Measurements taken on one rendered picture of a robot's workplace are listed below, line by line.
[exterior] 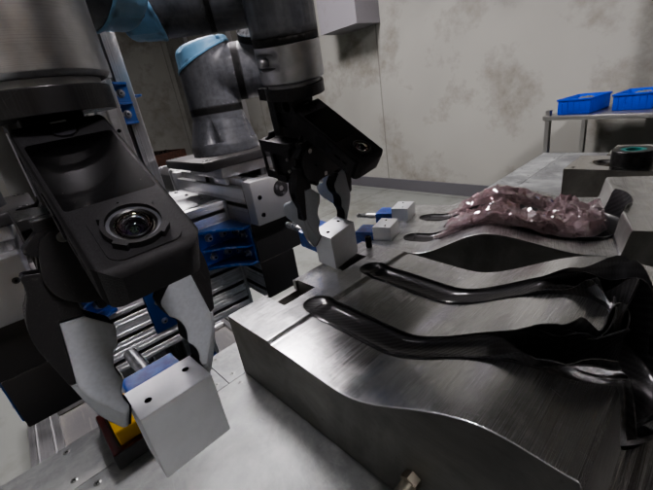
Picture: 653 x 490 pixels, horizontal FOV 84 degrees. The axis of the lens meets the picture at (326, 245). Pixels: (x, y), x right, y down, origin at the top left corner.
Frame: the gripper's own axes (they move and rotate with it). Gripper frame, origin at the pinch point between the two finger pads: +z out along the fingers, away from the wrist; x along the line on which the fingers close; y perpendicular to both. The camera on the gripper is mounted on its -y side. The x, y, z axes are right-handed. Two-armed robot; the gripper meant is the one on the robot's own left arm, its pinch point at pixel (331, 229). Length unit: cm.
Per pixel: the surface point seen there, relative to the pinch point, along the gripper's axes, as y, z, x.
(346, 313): -10.1, 3.7, 9.0
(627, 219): -30.6, 3.1, -25.8
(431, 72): 157, 41, -300
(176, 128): 755, 141, -295
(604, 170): -22, 14, -67
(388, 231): 1.9, 9.6, -15.6
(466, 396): -27.9, -4.3, 15.8
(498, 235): -17.3, 5.2, -17.2
